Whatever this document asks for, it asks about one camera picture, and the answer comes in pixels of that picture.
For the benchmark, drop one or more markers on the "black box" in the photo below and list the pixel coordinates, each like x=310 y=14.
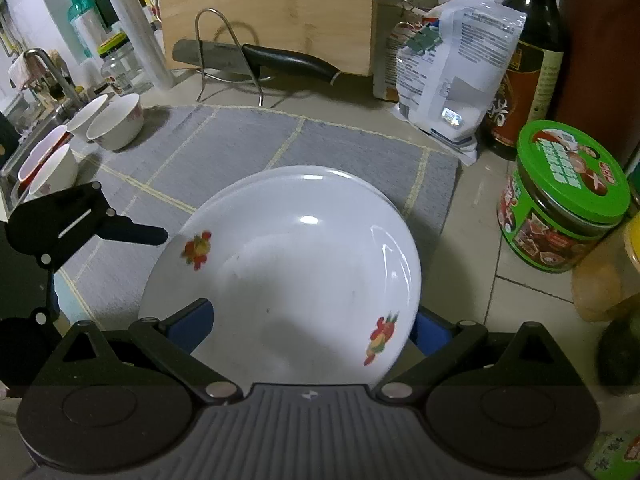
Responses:
x=6 y=135

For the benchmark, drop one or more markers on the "glass jar with green lid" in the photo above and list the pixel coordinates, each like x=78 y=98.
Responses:
x=122 y=70

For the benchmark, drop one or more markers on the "green lid sauce jar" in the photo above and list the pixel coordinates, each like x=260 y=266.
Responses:
x=560 y=230

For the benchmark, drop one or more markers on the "dark sauce bottle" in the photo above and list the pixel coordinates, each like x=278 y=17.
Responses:
x=530 y=85

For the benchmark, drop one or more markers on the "green label bottle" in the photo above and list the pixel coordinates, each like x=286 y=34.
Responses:
x=617 y=460

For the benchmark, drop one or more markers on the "large white fruit-print plate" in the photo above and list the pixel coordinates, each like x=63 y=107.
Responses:
x=377 y=191

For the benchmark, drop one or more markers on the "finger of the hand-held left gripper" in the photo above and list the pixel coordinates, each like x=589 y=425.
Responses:
x=135 y=232

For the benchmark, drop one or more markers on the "white cloth on faucet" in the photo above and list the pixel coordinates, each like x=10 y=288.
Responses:
x=20 y=70

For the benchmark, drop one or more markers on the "teal soap pump bottle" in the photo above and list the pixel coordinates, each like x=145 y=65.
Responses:
x=80 y=15

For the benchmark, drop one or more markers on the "white printed bag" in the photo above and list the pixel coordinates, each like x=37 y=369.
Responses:
x=460 y=85

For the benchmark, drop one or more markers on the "yellow plastic jar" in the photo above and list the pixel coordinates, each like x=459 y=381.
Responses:
x=610 y=280

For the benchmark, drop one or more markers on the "dark brown wooden board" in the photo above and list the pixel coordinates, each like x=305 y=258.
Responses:
x=595 y=60

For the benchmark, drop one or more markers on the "red rimmed plastic basin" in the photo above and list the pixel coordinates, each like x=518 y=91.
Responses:
x=35 y=152

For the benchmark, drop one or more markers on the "grey checked mat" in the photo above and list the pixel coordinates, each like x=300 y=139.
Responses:
x=225 y=135

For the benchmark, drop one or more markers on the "metal faucet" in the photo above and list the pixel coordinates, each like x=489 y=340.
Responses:
x=55 y=67

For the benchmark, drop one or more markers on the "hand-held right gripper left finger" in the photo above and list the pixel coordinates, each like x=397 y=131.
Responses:
x=192 y=325

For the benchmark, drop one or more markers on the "white bowl with pink print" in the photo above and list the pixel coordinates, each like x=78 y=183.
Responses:
x=57 y=172

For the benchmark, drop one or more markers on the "bamboo cutting board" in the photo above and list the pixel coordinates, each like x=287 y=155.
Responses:
x=265 y=5

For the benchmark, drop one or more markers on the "small white fruit-print plate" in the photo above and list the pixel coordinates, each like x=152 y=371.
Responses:
x=280 y=285

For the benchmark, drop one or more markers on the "dark green jar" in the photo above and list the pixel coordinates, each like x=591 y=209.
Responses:
x=622 y=355

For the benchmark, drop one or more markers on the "steel sink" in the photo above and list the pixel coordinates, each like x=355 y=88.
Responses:
x=12 y=180

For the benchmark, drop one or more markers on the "wide white bowl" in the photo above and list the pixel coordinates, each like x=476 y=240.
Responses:
x=117 y=127

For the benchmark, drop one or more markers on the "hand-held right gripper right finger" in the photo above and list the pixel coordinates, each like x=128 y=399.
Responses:
x=435 y=332

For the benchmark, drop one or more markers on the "plain white bowl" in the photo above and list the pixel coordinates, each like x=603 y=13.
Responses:
x=82 y=120

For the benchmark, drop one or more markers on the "plastic wrap roll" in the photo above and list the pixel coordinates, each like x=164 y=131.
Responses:
x=135 y=30

